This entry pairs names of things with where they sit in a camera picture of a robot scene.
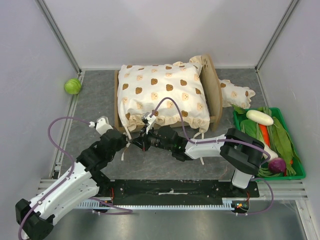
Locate bear print cream quilt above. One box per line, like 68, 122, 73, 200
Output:
117, 55, 210, 136

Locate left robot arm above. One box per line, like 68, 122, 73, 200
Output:
15, 128, 127, 240

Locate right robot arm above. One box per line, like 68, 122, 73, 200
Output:
130, 126, 267, 197

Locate green cabbage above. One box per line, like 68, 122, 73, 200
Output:
64, 78, 82, 95

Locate bear print small pillow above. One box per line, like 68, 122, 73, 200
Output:
219, 79, 256, 109

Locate white radish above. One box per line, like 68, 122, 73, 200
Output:
246, 109, 274, 126

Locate orange carrot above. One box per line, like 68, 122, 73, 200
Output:
258, 124, 271, 147

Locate green beans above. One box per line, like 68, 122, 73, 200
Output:
255, 164, 283, 178

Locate purple cabbage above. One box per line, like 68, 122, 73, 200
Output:
268, 157, 287, 174

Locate green plastic basket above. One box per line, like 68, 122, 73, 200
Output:
233, 107, 306, 180

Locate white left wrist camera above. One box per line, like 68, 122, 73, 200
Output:
88, 116, 113, 136

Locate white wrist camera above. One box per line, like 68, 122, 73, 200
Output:
140, 112, 157, 134
88, 116, 113, 136

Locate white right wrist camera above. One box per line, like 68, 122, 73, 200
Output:
140, 112, 157, 134

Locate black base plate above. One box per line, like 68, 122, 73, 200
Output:
98, 179, 260, 205

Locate white cable duct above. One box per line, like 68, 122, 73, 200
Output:
75, 198, 249, 212

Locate wooden pet bed frame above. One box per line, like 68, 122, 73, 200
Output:
114, 53, 223, 133

